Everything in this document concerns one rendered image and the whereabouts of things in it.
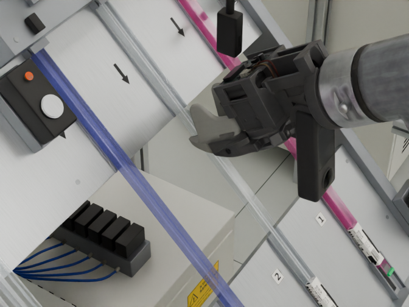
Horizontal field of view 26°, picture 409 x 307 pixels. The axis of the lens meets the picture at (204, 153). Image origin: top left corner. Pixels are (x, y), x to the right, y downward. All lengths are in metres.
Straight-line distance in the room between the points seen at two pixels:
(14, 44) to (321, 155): 0.32
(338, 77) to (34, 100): 0.29
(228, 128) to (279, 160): 1.49
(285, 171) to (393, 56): 1.62
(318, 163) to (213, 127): 0.12
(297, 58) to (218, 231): 0.57
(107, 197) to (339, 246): 0.46
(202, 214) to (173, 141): 1.09
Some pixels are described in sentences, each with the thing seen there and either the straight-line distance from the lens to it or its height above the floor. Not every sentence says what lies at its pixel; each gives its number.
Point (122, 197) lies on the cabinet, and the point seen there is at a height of 0.62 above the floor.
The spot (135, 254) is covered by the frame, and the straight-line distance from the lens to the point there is 1.30.
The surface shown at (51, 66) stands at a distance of 0.93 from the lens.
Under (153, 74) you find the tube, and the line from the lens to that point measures 0.99.
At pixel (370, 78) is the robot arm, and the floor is 1.14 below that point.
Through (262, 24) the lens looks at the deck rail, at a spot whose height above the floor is 1.00.
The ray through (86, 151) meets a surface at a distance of 0.93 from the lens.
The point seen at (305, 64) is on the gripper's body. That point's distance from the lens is 0.85.
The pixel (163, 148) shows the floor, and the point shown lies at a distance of 2.46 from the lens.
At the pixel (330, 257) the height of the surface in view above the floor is 0.80.
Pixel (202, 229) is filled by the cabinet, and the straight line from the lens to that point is 1.38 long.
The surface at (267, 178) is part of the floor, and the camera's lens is 2.37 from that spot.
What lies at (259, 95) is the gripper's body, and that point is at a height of 1.08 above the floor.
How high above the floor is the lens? 1.62
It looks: 42 degrees down
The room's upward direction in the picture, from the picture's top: straight up
